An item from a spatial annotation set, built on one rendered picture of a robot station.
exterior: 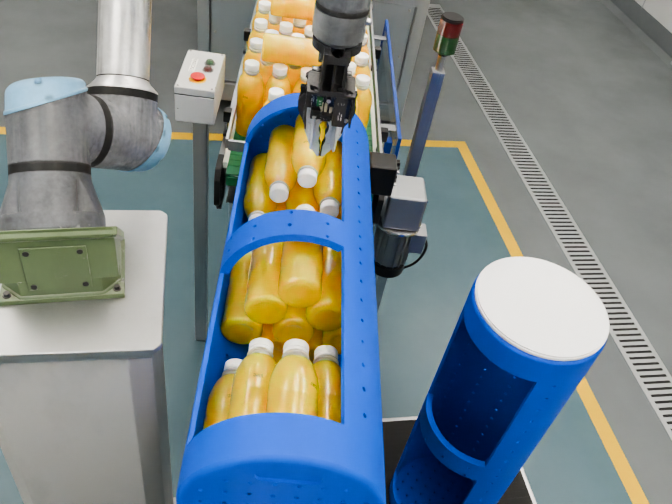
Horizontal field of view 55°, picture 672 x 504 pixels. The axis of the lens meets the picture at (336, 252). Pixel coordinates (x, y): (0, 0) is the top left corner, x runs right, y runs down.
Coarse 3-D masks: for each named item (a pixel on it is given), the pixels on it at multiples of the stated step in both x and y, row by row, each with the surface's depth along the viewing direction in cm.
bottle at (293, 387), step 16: (288, 352) 96; (304, 352) 96; (288, 368) 92; (304, 368) 92; (272, 384) 91; (288, 384) 90; (304, 384) 90; (272, 400) 89; (288, 400) 88; (304, 400) 88
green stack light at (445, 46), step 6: (438, 36) 178; (438, 42) 179; (444, 42) 178; (450, 42) 177; (456, 42) 178; (438, 48) 179; (444, 48) 179; (450, 48) 179; (444, 54) 180; (450, 54) 180
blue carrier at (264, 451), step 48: (288, 96) 140; (240, 192) 137; (240, 240) 111; (288, 240) 108; (336, 240) 109; (192, 432) 91; (240, 432) 81; (288, 432) 80; (336, 432) 83; (192, 480) 82; (240, 480) 81; (288, 480) 82; (336, 480) 81; (384, 480) 88
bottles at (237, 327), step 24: (264, 168) 142; (264, 192) 136; (312, 192) 138; (240, 264) 121; (240, 288) 116; (240, 312) 112; (288, 312) 112; (240, 336) 114; (264, 336) 116; (288, 336) 114; (312, 336) 114; (336, 336) 114; (240, 360) 107; (312, 360) 119; (216, 384) 102; (216, 408) 98
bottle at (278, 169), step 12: (276, 132) 144; (288, 132) 143; (276, 144) 140; (288, 144) 140; (276, 156) 136; (288, 156) 137; (276, 168) 134; (288, 168) 134; (276, 180) 133; (288, 180) 134
